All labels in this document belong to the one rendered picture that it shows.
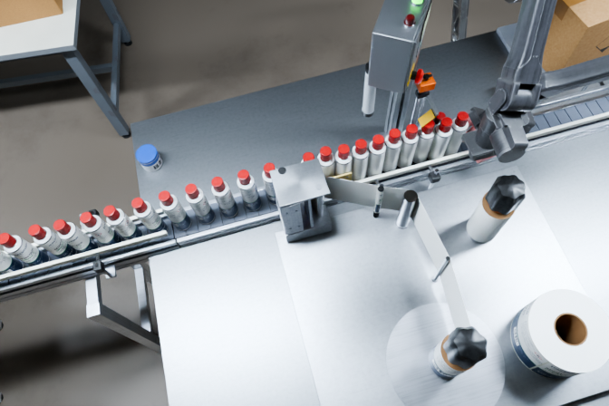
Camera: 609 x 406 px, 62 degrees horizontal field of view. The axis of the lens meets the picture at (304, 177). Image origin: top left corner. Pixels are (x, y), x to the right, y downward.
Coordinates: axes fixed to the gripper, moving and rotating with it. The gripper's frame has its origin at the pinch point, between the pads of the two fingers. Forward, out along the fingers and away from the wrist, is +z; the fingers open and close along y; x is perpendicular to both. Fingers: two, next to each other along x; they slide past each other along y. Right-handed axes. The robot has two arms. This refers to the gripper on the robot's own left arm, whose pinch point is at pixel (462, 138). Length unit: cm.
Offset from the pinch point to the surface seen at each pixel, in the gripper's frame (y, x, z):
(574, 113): -0.9, 35.7, -21.4
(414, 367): 60, -27, 27
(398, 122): -12.5, -11.8, 12.0
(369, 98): -8.3, -37.5, 1.1
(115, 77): -126, -52, 138
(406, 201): 20.4, -29.8, 8.0
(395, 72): 0, -48, -16
